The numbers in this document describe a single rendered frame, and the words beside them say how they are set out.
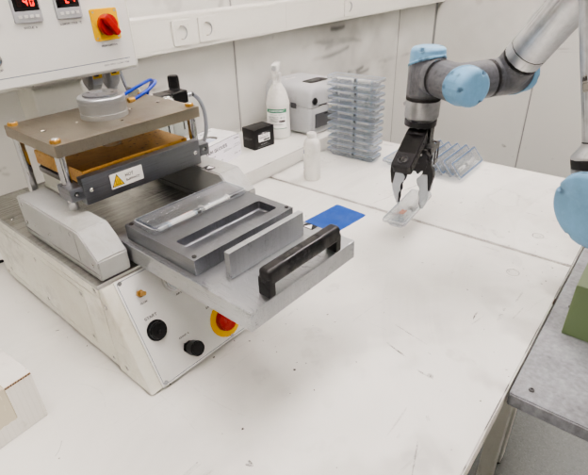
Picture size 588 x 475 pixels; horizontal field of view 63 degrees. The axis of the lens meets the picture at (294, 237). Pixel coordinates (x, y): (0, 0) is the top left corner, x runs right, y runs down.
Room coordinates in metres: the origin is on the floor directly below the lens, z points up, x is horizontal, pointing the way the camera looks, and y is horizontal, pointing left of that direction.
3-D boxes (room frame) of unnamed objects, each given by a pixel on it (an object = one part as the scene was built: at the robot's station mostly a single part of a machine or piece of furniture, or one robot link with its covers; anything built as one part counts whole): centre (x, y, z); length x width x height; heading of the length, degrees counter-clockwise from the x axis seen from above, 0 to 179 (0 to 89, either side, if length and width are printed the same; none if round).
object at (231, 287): (0.63, 0.09, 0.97); 0.30 x 0.22 x 0.08; 48
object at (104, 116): (0.87, 0.33, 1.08); 0.31 x 0.24 x 0.13; 138
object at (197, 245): (0.66, 0.13, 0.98); 0.20 x 0.17 x 0.03; 138
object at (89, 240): (0.68, 0.36, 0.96); 0.25 x 0.05 x 0.07; 48
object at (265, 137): (1.56, 0.11, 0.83); 0.09 x 0.06 x 0.07; 134
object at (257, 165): (1.55, 0.14, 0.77); 0.84 x 0.30 x 0.04; 140
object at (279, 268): (0.54, -0.01, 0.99); 0.15 x 0.02 x 0.04; 138
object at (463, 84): (0.97, -0.35, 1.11); 0.11 x 0.11 x 0.08; 21
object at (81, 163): (0.84, 0.32, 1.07); 0.22 x 0.17 x 0.10; 138
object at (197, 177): (0.89, 0.17, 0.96); 0.26 x 0.05 x 0.07; 48
